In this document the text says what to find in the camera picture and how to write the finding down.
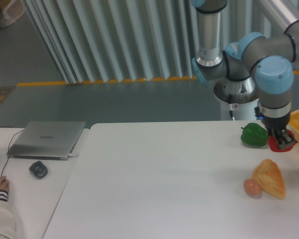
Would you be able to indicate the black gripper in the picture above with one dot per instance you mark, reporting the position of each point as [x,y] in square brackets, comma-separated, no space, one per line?
[275,121]

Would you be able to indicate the red bell pepper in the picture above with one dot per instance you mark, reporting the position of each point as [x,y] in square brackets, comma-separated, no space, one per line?
[283,142]

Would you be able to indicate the cream striped sleeve forearm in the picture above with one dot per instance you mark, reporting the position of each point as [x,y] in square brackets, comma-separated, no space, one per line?
[7,218]

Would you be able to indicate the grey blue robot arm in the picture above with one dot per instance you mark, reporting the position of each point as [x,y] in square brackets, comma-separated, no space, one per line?
[257,69]

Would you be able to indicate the green bell pepper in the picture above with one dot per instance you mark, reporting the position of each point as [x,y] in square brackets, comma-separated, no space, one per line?
[253,134]

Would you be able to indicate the golden pastry bread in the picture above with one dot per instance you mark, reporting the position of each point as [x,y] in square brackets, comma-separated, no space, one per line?
[269,177]

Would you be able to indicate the brown egg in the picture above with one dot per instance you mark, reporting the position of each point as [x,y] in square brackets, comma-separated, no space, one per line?
[252,188]

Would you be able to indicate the grey folding partition screen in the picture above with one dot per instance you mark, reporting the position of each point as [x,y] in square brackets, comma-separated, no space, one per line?
[107,40]

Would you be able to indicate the silver closed laptop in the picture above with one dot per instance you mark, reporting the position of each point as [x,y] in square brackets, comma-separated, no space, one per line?
[53,140]

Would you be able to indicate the dark grey computer mouse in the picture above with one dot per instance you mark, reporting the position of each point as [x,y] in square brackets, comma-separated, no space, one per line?
[38,169]

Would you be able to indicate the white side desk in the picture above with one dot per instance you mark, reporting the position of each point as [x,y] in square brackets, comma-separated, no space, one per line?
[34,200]

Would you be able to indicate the cardboard box with wrap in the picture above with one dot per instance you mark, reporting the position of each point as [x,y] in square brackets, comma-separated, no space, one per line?
[10,12]

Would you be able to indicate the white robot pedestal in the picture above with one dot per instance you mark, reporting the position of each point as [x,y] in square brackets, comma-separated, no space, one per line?
[239,107]

